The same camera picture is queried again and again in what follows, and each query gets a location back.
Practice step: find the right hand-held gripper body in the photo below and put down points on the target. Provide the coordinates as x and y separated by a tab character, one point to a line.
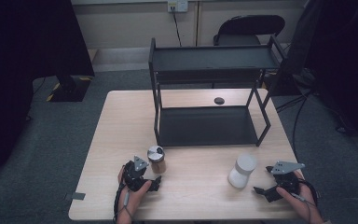
287	182

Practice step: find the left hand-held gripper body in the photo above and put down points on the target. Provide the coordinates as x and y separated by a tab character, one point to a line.
133	177

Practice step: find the glass spice jar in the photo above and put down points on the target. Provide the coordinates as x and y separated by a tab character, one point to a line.
157	160

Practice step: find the white round jar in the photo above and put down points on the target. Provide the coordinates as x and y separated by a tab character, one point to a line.
242	171

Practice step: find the black metal two-tier shelf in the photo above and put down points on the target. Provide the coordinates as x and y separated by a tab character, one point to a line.
205	126

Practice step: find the person's left hand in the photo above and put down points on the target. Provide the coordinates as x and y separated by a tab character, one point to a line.
130	202

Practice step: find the person's right hand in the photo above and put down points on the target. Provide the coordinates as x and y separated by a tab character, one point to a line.
303	205

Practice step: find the grey tape piece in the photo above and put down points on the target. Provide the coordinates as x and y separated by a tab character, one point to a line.
76	196

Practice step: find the black round table grommet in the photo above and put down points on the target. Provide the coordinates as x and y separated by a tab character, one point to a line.
219	100

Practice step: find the black stand with striped base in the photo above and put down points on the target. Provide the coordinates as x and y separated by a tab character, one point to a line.
70	88

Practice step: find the dark curtain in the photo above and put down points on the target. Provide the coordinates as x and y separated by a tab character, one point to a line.
21	77
348	77

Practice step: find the black folding chair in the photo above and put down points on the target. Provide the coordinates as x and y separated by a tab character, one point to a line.
248	26

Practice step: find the white wall socket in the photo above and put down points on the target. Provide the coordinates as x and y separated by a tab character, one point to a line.
177	5

